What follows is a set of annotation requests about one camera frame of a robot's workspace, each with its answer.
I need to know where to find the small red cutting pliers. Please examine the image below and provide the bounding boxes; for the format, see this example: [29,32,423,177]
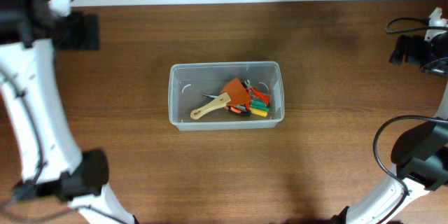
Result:
[244,80,270,108]

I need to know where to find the clear screwdriver set case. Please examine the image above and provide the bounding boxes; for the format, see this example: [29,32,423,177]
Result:
[241,96,270,117]

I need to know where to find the orange scraper wooden handle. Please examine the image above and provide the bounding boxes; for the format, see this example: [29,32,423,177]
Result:
[190,78,251,120]

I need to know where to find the orange long nose pliers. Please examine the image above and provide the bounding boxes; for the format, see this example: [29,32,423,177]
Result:
[224,105,251,117]

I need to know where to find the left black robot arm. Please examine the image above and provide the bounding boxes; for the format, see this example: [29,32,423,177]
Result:
[1,0,137,223]

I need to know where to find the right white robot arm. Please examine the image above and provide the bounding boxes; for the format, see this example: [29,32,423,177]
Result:
[330,28,447,223]

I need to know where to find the clear plastic container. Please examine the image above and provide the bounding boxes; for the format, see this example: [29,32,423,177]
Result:
[168,61,286,131]

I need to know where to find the right black cable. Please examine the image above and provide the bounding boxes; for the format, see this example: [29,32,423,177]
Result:
[372,17,448,224]

